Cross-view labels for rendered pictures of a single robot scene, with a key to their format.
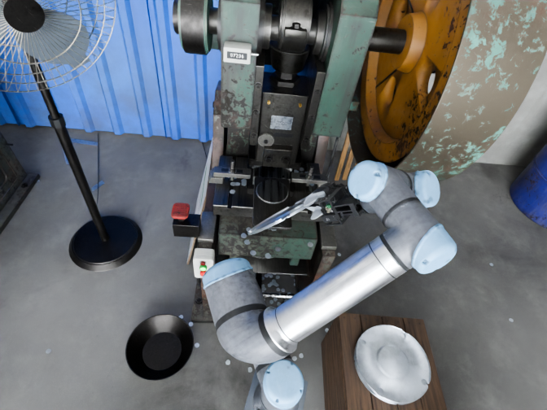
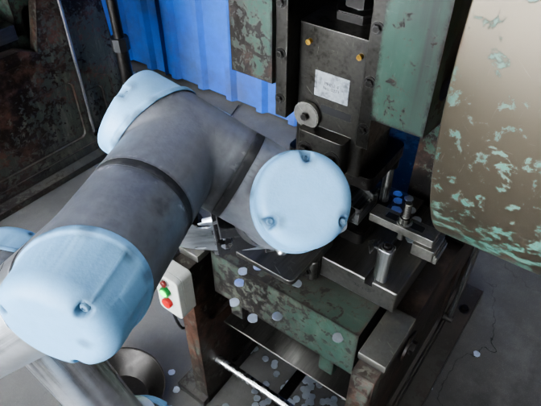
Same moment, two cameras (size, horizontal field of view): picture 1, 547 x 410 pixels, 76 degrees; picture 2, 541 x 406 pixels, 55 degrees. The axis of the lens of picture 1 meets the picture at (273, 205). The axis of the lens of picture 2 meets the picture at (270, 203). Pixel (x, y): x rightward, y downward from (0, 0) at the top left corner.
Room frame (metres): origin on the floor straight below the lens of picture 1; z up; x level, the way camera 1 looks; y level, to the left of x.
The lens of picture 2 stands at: (0.31, -0.48, 1.53)
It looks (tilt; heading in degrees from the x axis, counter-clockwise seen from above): 42 degrees down; 44
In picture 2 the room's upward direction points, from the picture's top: straight up
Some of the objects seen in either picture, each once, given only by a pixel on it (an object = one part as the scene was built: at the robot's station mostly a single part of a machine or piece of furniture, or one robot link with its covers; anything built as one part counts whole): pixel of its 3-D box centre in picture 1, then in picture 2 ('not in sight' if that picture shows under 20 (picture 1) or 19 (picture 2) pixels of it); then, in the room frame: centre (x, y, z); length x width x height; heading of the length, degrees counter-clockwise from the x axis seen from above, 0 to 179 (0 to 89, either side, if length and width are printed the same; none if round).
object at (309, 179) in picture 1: (312, 176); (408, 222); (1.09, -0.14, 0.76); 0.17 x 0.06 x 0.10; 97
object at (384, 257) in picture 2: not in sight; (384, 261); (0.97, -0.16, 0.75); 0.03 x 0.03 x 0.10; 7
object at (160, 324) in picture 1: (161, 347); (117, 395); (0.56, 0.41, 0.04); 0.30 x 0.30 x 0.07
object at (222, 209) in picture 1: (269, 187); (336, 218); (1.07, 0.03, 0.68); 0.45 x 0.30 x 0.06; 97
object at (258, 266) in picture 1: (261, 237); (328, 308); (1.08, 0.03, 0.31); 0.43 x 0.42 x 0.01; 97
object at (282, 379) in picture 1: (281, 384); not in sight; (0.32, -0.11, 0.62); 0.13 x 0.12 x 0.14; 28
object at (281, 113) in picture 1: (280, 122); (342, 91); (1.03, 0.02, 1.04); 0.17 x 0.15 x 0.30; 7
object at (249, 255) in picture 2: (270, 211); (297, 250); (0.90, 0.01, 0.72); 0.25 x 0.14 x 0.14; 7
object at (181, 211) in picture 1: (181, 215); not in sight; (0.80, 0.33, 0.72); 0.07 x 0.06 x 0.08; 7
